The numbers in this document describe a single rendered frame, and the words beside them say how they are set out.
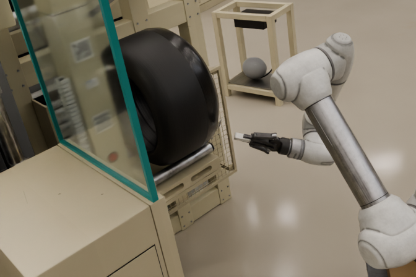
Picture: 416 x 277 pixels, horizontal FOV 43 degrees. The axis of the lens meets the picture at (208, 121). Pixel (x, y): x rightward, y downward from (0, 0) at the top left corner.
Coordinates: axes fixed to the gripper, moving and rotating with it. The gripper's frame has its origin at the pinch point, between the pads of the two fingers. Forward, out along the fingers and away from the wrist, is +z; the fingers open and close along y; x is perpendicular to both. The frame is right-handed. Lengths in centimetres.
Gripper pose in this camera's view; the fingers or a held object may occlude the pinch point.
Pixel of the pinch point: (242, 137)
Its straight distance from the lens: 226.0
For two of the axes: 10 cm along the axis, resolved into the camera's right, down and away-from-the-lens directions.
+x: 1.1, -7.6, 6.5
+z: -9.8, -2.1, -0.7
